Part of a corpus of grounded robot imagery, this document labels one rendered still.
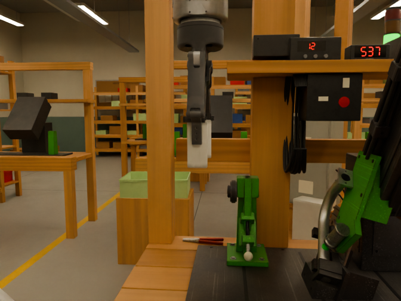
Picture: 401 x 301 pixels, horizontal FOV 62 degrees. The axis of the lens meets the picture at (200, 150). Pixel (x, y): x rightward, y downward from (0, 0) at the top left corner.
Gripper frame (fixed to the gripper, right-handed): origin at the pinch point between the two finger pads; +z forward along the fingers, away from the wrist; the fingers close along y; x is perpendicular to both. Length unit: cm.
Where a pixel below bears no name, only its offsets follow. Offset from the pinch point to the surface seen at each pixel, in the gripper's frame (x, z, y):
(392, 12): 60, -40, -68
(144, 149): -256, 106, -961
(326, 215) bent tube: 33, 23, -42
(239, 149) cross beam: 9, 8, -74
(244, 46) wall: 54, -213, -1034
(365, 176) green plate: 39, 10, -31
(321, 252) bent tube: 30, 31, -34
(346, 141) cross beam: 49, 5, -74
